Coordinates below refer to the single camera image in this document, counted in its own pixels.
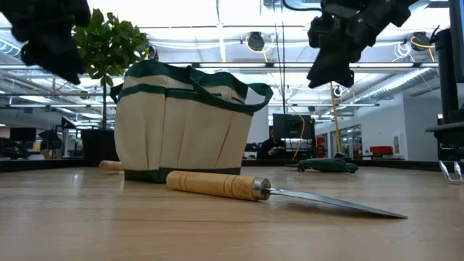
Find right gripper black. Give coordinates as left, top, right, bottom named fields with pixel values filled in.
left=306, top=0, right=385, bottom=89

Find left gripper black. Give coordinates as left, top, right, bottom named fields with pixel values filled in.
left=0, top=0, right=91, bottom=86

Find wooden-handled garden tool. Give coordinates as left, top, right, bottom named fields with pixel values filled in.
left=98, top=159, right=125, bottom=172

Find wooden-handled steel garden trowel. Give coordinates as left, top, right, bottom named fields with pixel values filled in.
left=165, top=170, right=409, bottom=220

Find beige green canvas garden bag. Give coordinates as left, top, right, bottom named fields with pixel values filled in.
left=109, top=59, right=275, bottom=184

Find potted green leafy plant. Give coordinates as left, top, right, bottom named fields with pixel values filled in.
left=71, top=8, right=150, bottom=167

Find dark background monitor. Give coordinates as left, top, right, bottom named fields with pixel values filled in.
left=272, top=112, right=315, bottom=141

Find red box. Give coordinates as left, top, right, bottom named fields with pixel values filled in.
left=369, top=145, right=394, bottom=156

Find person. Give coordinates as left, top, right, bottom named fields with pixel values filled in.
left=256, top=136, right=288, bottom=161

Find black monitor stand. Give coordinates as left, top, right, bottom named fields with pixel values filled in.
left=429, top=25, right=460, bottom=124

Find gray rolling computer desk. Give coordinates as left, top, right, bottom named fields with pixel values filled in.
left=425, top=120, right=464, bottom=163

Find large computer monitor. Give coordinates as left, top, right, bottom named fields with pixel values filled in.
left=448, top=0, right=464, bottom=85

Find yellow cable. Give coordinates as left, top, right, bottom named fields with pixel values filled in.
left=328, top=81, right=343, bottom=155

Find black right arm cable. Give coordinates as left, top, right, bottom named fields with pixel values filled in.
left=281, top=0, right=324, bottom=12

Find ceiling cable reel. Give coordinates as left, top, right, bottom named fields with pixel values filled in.
left=409, top=31, right=436, bottom=54
left=244, top=31, right=269, bottom=54

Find dark-handled pruning shears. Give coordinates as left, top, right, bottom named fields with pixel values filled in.
left=284, top=152, right=360, bottom=175

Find black aluminium table frame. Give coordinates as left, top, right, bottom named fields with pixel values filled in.
left=0, top=158, right=464, bottom=173

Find clear angled frame bracket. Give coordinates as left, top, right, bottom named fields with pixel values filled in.
left=437, top=159, right=464, bottom=184

